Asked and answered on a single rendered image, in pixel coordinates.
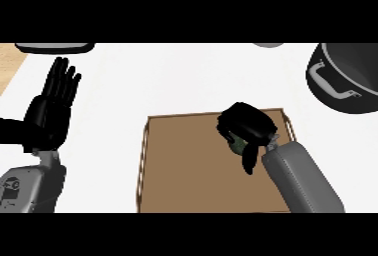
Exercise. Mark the dark grey pot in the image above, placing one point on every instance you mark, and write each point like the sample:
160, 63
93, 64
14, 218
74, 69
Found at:
347, 78

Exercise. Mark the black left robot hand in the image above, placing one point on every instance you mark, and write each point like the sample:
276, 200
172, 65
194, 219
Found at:
46, 116

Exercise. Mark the grey round object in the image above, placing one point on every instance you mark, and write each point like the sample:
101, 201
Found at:
267, 45

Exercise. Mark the green squash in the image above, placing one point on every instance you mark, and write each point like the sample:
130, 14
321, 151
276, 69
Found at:
239, 145

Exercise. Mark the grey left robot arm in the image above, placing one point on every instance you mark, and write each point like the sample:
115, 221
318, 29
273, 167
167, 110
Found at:
27, 186

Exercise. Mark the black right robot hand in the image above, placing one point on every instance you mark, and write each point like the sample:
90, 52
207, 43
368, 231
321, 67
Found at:
248, 125

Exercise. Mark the brown wooden tray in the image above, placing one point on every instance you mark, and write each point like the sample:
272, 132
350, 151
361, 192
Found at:
207, 166

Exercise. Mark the pale wooden board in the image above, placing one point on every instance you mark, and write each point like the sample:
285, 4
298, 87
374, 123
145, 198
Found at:
9, 63

